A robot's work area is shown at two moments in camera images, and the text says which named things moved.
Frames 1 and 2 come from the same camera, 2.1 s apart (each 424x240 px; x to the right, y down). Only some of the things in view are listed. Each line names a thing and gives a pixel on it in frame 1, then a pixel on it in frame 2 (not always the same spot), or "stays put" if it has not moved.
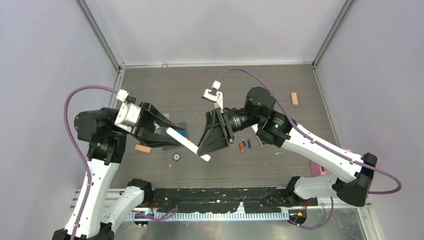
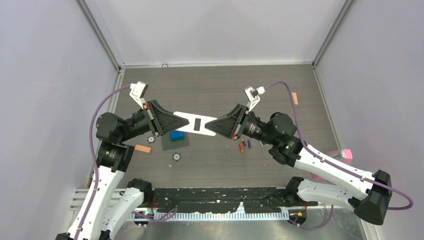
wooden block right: x=294 y=99 stays put
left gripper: x=149 y=112 -> x=164 y=121
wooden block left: x=143 y=148 stays put
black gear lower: x=176 y=157 stays put
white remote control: x=187 y=143 -> x=197 y=124
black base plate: x=252 y=200 stays put
